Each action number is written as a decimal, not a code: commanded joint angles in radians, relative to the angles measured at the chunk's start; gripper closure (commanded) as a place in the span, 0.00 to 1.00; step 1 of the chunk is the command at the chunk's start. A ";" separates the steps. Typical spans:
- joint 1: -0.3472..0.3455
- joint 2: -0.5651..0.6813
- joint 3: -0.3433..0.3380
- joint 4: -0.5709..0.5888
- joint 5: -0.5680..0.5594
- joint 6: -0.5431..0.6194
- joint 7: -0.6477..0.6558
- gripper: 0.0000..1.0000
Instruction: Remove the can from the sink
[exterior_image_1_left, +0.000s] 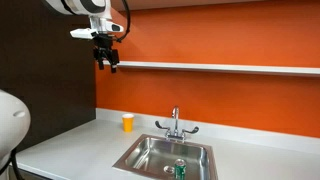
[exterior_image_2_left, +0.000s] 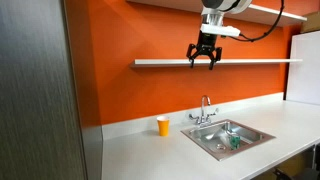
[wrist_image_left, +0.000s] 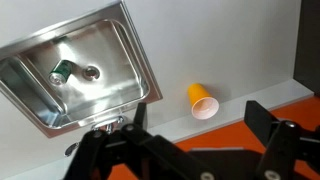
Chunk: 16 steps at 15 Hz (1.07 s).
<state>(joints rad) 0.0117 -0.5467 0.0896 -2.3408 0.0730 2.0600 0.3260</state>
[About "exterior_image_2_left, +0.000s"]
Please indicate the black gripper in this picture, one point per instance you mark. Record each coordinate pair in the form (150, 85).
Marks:
(204, 46)

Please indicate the green soda can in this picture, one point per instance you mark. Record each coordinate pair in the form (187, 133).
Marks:
(234, 141)

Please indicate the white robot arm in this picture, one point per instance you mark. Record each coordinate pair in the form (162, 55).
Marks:
(212, 14)

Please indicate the stainless steel sink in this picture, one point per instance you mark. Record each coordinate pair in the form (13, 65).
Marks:
(208, 136)

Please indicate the sink drain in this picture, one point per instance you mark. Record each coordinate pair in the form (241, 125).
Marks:
(220, 146)

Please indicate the chrome faucet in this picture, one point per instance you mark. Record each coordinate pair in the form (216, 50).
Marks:
(204, 118)

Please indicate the orange paper cup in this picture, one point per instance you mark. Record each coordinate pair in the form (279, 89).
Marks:
(163, 125)

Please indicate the cardboard box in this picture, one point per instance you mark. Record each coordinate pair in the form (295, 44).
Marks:
(312, 23)

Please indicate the black chair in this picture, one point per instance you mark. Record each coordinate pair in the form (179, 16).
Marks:
(305, 174)

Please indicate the grey wood cabinet panel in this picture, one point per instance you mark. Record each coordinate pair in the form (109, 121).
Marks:
(49, 117)

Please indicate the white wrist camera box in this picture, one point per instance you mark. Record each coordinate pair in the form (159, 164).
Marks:
(220, 30)

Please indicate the upper white wall shelf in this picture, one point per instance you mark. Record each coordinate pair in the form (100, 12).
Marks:
(253, 13)

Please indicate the white wall shelf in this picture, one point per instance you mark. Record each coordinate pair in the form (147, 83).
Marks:
(139, 63)
(253, 13)

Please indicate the lower white wall shelf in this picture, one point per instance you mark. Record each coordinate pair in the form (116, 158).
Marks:
(139, 63)

